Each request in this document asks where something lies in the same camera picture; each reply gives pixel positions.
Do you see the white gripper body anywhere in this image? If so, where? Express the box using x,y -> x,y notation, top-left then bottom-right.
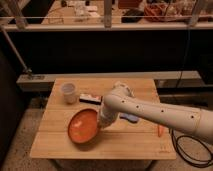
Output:
97,106 -> 118,128

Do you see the orange ceramic bowl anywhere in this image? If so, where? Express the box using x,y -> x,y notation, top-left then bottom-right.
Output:
68,109 -> 99,144

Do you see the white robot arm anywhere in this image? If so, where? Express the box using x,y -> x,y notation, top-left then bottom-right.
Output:
98,82 -> 213,144

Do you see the black and white eraser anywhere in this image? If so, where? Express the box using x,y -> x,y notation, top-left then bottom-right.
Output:
79,93 -> 102,104

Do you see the blue cloth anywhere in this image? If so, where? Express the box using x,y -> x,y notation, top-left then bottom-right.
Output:
119,113 -> 139,123

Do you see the wooden table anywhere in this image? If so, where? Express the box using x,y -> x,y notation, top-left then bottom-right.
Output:
30,77 -> 176,160

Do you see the translucent plastic cup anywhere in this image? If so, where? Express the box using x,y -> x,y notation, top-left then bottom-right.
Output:
61,83 -> 77,104

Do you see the orange carrot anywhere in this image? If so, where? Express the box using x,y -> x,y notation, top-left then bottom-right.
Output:
157,125 -> 164,137

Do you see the black cable on floor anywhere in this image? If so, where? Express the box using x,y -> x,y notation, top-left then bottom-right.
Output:
170,127 -> 213,169

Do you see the grey metal rail frame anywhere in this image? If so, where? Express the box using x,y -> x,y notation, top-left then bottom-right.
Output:
0,0 -> 213,32

